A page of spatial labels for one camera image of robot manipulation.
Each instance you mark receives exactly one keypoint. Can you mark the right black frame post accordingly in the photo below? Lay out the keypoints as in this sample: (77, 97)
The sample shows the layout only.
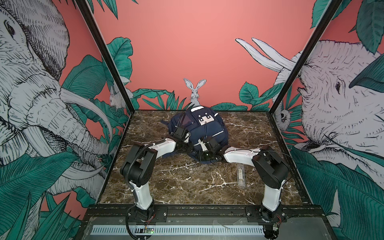
(327, 16)

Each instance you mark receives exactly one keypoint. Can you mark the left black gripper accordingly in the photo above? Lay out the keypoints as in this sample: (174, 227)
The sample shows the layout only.
(190, 149)

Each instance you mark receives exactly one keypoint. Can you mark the left black frame post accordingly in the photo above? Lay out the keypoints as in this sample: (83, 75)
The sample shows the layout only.
(98, 38)

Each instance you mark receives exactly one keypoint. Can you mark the navy blue student backpack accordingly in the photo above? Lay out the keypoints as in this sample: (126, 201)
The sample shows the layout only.
(201, 122)

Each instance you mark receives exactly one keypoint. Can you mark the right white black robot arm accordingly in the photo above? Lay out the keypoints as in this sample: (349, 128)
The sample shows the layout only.
(272, 169)

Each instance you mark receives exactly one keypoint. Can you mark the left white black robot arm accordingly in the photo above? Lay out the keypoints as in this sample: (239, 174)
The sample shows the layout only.
(139, 166)

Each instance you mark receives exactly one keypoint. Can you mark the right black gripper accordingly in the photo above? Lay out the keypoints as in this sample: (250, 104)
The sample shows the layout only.
(202, 156)

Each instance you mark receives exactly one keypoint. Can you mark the white perforated cable duct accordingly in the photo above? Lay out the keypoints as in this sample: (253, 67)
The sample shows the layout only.
(173, 230)

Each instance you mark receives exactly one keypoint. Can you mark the clear plastic small case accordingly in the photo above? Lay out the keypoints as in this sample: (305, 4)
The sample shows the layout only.
(241, 176)

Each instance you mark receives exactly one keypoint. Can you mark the black front mounting rail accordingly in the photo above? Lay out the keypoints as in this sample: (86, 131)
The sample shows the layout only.
(162, 213)

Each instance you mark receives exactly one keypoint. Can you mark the black frame post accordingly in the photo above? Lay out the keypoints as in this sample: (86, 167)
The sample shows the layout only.
(98, 38)
(327, 16)

